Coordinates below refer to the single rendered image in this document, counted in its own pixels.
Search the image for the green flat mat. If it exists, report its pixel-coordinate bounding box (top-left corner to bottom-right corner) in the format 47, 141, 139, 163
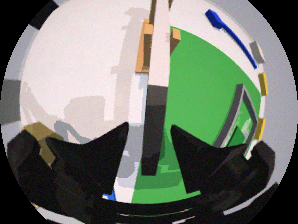
130, 26, 262, 204

